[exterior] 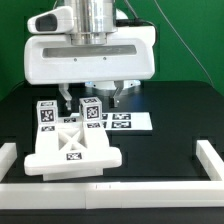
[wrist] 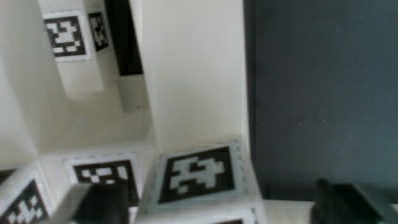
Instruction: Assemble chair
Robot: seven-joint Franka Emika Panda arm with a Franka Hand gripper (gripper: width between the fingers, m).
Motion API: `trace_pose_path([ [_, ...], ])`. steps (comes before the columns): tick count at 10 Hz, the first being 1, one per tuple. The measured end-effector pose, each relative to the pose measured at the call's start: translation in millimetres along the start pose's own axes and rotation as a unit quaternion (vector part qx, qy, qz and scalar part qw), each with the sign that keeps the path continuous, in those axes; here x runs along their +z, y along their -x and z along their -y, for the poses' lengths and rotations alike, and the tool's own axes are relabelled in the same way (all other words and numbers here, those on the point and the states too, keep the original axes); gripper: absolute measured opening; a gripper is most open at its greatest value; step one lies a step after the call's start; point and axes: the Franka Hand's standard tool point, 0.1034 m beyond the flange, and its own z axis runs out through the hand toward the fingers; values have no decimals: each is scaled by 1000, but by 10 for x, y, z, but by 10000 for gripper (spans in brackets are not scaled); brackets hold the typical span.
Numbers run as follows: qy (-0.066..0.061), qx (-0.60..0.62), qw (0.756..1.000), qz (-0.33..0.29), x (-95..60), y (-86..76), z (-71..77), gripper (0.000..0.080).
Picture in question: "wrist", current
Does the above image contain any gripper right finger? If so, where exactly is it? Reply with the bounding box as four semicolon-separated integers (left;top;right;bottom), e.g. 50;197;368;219
309;179;398;224

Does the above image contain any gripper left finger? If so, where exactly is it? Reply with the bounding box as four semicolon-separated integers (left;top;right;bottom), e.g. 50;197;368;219
55;183;128;224

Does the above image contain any white chair back frame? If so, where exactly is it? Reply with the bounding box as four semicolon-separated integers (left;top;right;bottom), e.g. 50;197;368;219
0;0;250;178

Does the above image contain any white chair leg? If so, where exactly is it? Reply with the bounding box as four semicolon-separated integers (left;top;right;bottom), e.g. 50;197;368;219
37;0;115;93

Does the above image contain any white tagged cube nut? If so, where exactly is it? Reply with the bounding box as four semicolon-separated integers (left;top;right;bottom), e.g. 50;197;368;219
0;163;53;224
135;139;266;224

